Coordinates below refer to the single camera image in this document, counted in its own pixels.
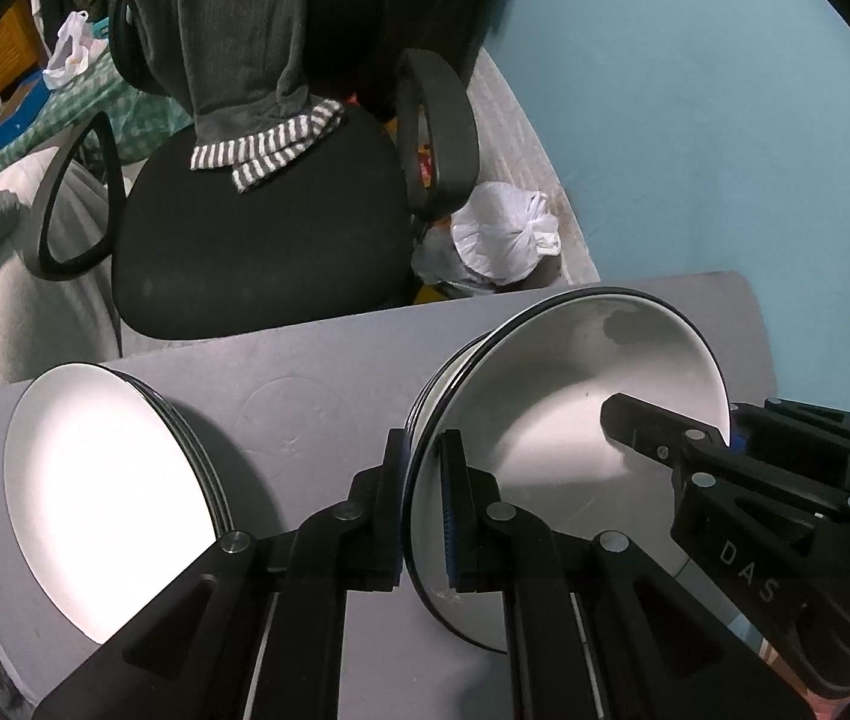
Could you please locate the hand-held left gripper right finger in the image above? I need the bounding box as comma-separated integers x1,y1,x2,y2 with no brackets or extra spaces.
436,429,809,720

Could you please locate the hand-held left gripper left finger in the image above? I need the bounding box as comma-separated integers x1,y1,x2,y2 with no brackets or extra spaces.
35,427,405,720

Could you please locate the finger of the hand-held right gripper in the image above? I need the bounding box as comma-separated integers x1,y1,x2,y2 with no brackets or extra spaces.
731,396,850,500
601,392,850,520

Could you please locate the large white plate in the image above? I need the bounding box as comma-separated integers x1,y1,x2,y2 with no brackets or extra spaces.
117,371,235,541

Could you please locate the small white plate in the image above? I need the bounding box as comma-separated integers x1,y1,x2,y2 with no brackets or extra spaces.
3,364,220,644

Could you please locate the knotted white plastic bag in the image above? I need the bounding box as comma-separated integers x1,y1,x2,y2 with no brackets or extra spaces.
414,181,562,293

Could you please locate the black office chair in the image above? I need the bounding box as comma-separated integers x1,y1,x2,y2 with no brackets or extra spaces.
35,0,482,342

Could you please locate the orange snack packet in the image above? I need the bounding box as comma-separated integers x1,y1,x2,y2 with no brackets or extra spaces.
410,142,441,190

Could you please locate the grey covered sofa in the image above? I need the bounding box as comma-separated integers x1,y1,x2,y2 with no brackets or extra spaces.
0,146,126,402

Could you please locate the black jacket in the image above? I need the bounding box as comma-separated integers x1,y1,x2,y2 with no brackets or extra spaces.
305,0,538,83

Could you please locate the green checked tablecloth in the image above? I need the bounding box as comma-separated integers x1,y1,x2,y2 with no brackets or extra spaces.
0,52,193,188

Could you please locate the grey garment with striped cuffs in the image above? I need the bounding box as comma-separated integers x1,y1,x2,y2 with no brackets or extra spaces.
108,0,345,194

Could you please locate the blue cardboard box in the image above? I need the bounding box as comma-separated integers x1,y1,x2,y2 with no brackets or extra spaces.
0,82,51,149

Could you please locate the crumpled white plastic bag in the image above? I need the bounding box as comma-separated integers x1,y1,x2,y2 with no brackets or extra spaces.
42,11,92,89

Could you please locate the wooden cabinet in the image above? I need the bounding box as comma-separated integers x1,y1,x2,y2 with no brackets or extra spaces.
0,0,40,83

